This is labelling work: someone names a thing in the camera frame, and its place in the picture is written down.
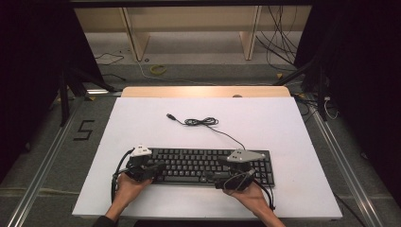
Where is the bundle of black cables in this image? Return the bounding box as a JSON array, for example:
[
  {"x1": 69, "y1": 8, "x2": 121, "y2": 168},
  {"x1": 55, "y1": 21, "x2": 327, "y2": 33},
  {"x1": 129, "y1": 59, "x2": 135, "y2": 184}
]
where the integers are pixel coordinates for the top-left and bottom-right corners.
[{"x1": 254, "y1": 6, "x2": 299, "y2": 72}]

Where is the long aluminium floor rail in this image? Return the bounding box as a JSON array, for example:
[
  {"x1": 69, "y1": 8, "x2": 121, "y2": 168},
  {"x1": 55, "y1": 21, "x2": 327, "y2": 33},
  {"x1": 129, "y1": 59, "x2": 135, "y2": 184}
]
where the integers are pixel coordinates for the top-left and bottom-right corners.
[
  {"x1": 306, "y1": 100, "x2": 384, "y2": 227},
  {"x1": 6, "y1": 107, "x2": 79, "y2": 227}
]

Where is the black curtain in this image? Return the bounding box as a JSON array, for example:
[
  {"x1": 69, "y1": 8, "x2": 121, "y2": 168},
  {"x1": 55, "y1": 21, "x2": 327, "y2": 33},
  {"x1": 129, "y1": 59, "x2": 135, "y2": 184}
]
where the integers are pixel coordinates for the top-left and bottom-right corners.
[
  {"x1": 294, "y1": 0, "x2": 401, "y2": 209},
  {"x1": 0, "y1": 0, "x2": 105, "y2": 183}
]

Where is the person's right hand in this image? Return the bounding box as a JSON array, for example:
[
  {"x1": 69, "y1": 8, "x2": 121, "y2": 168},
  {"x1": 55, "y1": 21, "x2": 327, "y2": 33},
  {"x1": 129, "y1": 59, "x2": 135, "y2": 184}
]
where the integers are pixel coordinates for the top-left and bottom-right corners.
[{"x1": 222, "y1": 183, "x2": 270, "y2": 212}]

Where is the thin black floor cable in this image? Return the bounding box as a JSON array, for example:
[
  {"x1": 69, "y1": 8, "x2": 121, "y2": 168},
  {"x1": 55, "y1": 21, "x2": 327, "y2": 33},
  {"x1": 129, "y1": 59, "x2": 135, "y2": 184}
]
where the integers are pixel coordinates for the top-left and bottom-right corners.
[{"x1": 94, "y1": 52, "x2": 126, "y2": 66}]

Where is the yellow tape roll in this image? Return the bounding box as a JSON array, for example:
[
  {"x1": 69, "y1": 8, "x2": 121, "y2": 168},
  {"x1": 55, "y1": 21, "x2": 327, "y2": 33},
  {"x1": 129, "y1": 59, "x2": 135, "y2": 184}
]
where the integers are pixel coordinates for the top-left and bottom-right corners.
[{"x1": 149, "y1": 64, "x2": 167, "y2": 76}]

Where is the white board table cover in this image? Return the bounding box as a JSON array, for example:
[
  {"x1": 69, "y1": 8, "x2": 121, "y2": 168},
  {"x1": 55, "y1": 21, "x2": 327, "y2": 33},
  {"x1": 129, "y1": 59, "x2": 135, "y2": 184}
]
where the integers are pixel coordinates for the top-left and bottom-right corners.
[{"x1": 71, "y1": 96, "x2": 343, "y2": 220}]

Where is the black metal stand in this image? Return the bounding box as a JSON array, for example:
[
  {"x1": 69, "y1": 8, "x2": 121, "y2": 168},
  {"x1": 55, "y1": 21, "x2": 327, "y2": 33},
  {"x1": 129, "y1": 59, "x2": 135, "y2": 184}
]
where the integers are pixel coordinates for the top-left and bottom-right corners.
[
  {"x1": 272, "y1": 56, "x2": 329, "y2": 122},
  {"x1": 58, "y1": 67, "x2": 117, "y2": 127}
]

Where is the light wooden furniture frame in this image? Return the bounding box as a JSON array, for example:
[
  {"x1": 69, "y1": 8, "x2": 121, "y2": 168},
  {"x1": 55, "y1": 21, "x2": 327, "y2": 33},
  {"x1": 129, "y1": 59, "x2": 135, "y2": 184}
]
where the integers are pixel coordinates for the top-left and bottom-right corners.
[{"x1": 74, "y1": 6, "x2": 313, "y2": 62}]

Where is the black keyboard cable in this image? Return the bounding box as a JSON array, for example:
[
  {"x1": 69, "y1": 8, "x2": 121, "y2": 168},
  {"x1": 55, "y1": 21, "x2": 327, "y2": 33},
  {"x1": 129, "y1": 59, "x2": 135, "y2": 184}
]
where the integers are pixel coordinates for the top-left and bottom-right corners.
[{"x1": 166, "y1": 113, "x2": 247, "y2": 151}]

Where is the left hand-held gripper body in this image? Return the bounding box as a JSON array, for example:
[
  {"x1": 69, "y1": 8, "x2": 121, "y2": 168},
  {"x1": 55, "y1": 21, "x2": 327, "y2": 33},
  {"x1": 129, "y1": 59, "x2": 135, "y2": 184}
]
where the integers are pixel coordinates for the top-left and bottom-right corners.
[{"x1": 126, "y1": 145, "x2": 155, "y2": 183}]

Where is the tangle of floor cables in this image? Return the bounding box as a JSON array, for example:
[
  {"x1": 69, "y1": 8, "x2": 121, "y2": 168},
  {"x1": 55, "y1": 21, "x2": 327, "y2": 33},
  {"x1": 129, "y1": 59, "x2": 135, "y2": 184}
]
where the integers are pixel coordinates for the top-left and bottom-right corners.
[{"x1": 292, "y1": 93, "x2": 340, "y2": 121}]

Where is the black keyboard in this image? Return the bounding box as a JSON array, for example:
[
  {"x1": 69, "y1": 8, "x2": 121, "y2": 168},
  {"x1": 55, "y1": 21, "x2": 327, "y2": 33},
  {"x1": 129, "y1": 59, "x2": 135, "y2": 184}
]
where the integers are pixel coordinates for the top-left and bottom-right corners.
[{"x1": 148, "y1": 148, "x2": 275, "y2": 188}]

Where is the person's left hand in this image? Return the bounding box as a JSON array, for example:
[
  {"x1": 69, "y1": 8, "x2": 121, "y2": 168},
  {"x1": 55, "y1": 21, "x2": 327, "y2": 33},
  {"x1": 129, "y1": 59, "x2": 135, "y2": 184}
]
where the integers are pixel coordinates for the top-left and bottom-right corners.
[{"x1": 113, "y1": 172, "x2": 153, "y2": 206}]

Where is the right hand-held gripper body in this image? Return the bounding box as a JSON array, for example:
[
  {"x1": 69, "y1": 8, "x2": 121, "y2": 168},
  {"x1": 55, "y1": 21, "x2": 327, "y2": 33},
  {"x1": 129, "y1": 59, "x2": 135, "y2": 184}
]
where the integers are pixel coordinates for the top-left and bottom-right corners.
[{"x1": 216, "y1": 148, "x2": 267, "y2": 191}]

